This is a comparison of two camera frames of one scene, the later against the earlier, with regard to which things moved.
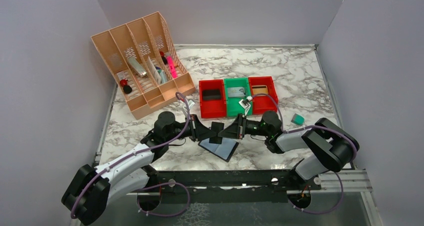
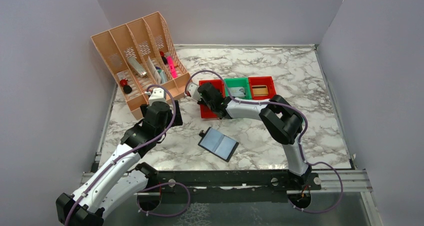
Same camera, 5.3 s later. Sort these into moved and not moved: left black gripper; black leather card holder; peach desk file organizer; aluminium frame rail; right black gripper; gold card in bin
Moved: left black gripper; right black gripper
Not moved: peach desk file organizer; aluminium frame rail; black leather card holder; gold card in bin
